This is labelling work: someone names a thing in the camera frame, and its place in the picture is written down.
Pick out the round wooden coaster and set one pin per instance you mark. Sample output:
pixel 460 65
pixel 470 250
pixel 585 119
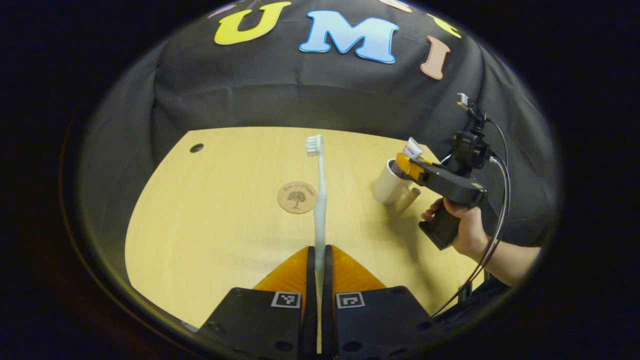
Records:
pixel 295 197

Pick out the white toothpaste tube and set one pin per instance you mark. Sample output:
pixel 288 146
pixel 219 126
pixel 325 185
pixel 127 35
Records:
pixel 412 148

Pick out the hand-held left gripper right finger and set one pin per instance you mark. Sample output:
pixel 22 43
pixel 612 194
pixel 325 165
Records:
pixel 327 300

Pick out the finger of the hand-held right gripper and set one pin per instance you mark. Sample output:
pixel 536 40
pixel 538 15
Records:
pixel 407 165

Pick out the black backdrop cloth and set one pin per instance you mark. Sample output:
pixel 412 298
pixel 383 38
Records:
pixel 300 95

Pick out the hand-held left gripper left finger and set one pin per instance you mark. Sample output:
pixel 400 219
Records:
pixel 310 300

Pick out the pale green toothbrush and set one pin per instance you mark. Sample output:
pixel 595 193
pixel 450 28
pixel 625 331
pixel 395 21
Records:
pixel 320 210

